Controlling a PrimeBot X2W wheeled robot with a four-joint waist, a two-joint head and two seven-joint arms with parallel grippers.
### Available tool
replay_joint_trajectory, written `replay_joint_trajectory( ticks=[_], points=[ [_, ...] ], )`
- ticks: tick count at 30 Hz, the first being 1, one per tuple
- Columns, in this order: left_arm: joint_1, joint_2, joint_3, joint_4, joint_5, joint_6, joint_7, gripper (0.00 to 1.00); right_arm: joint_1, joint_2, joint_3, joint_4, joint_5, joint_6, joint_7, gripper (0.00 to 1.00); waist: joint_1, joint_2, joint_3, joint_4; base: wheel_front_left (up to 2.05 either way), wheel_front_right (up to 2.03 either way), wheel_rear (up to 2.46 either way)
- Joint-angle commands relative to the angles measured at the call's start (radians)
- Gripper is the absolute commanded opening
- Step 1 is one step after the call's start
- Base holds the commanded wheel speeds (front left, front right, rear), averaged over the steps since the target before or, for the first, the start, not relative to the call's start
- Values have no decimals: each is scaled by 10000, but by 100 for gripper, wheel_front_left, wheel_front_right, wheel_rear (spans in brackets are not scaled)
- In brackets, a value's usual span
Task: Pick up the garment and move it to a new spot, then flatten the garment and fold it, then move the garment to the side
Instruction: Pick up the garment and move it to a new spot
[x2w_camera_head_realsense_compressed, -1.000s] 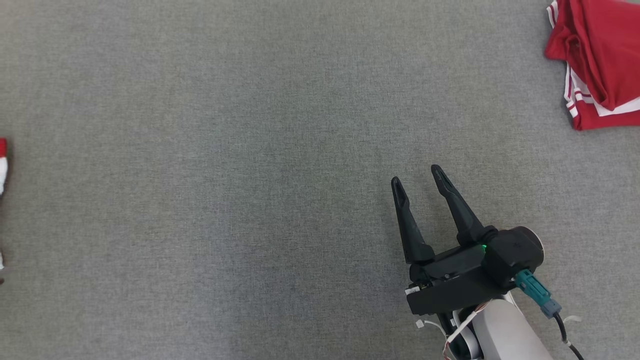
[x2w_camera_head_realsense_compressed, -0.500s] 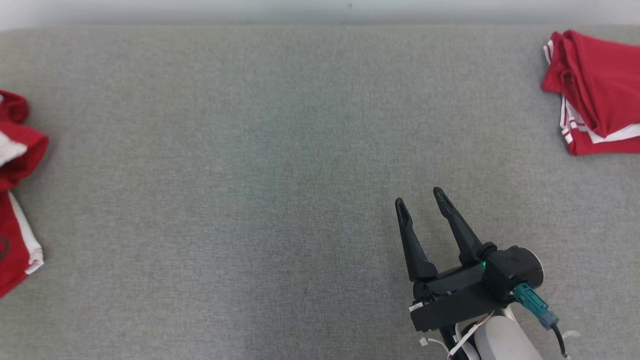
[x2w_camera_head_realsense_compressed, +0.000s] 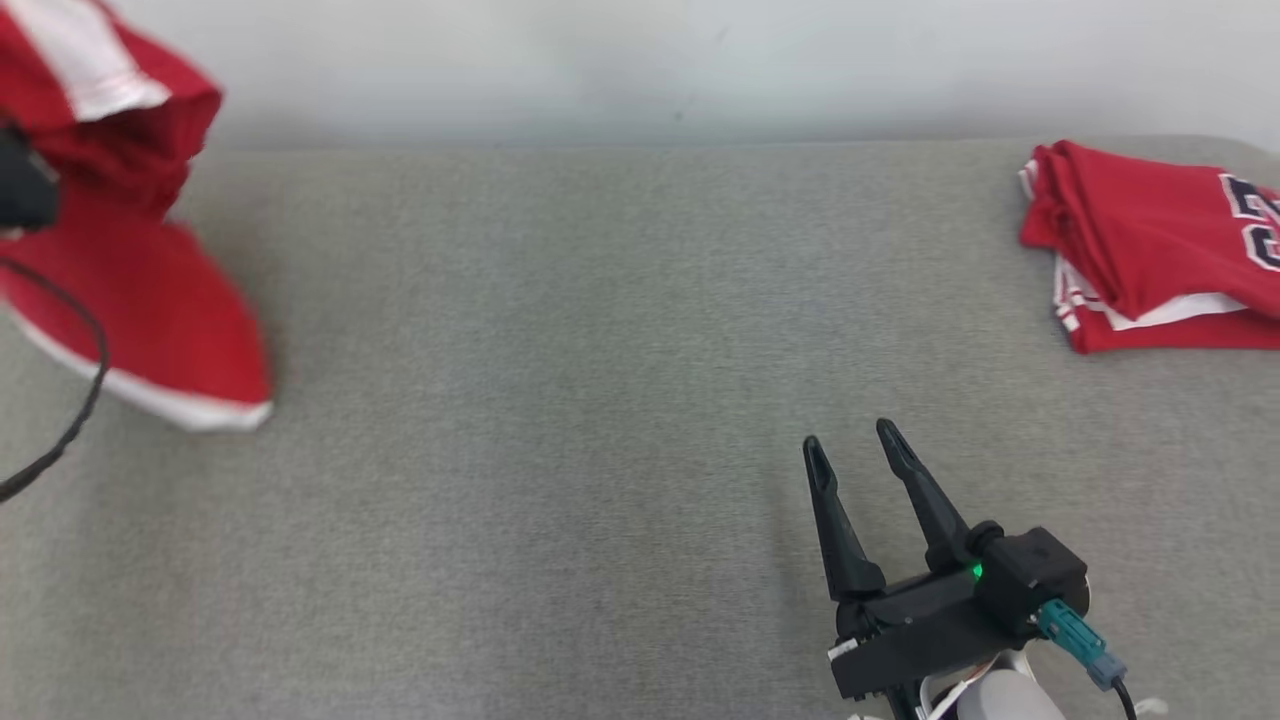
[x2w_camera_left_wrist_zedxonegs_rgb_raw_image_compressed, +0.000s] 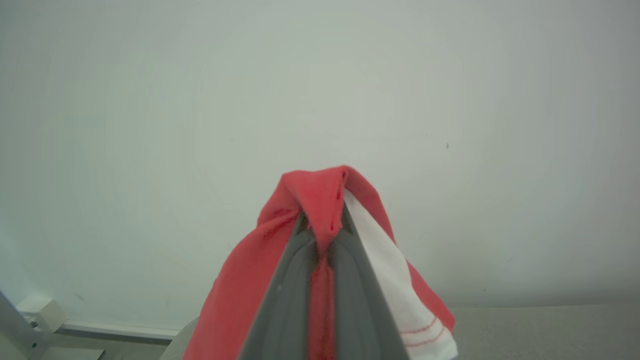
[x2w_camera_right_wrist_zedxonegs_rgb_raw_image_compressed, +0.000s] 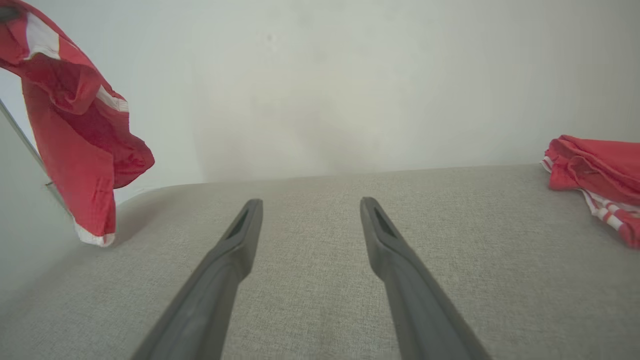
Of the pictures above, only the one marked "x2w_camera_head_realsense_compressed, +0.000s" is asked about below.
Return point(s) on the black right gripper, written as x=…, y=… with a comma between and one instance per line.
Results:
x=920, y=630

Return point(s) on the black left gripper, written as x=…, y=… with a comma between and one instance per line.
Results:
x=25, y=190

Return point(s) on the red shorts white trim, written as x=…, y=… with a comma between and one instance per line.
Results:
x=150, y=300

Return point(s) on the red t-shirt white sleeves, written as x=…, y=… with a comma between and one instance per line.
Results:
x=1140, y=230

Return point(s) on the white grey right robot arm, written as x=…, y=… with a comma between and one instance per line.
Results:
x=1000, y=700

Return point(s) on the grey fabric sofa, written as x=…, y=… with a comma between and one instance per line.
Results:
x=550, y=350

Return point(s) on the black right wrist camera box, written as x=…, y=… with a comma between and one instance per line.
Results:
x=1035, y=575

